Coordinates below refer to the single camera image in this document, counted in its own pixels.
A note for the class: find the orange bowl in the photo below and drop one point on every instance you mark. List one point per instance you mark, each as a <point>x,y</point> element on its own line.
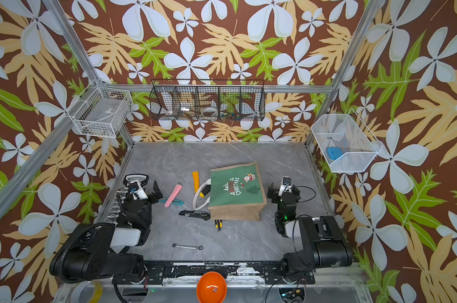
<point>211,288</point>

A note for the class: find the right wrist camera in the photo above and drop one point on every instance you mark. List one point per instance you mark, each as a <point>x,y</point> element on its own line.
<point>286,186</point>

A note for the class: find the white wire basket left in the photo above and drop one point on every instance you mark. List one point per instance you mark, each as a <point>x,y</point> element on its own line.
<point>100,110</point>

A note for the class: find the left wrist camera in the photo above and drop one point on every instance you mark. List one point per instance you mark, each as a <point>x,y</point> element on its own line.
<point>136,191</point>

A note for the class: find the black wire basket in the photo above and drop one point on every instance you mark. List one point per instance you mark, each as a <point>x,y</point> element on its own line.
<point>211,100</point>

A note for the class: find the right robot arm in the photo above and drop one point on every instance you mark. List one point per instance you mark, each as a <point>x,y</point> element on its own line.
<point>318,242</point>

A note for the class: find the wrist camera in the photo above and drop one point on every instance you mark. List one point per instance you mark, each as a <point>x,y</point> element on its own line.
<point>286,186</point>
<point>136,191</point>

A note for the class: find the orange utility knife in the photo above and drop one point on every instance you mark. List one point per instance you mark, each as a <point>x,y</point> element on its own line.
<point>195,176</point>

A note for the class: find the blue object in basket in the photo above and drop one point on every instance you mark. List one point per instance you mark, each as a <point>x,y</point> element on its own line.
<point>334,153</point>

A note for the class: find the white mesh basket right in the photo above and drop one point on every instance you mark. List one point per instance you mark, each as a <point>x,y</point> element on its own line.
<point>350,133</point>

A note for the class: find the yellow tape roll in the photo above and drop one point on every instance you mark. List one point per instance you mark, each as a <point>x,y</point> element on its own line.
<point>90,292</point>

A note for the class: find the black socket set rail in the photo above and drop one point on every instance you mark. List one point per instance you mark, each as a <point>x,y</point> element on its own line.
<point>130,208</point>

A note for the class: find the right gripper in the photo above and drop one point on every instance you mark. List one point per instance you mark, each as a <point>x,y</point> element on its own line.
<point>275,192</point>

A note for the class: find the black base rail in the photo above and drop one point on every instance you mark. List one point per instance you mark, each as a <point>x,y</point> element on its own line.
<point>235,272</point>

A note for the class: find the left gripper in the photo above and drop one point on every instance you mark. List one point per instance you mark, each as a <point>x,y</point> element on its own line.
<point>154,199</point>

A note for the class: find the small silver wrench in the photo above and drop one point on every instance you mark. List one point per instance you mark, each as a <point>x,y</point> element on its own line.
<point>198,248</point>

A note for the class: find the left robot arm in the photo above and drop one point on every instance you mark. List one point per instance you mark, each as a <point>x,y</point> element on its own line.
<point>97,251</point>

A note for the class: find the green burlap Christmas tote bag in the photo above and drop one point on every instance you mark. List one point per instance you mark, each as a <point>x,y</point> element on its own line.
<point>232,193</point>

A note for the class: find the teal utility knife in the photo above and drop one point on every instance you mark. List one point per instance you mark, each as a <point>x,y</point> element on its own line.
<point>174,202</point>

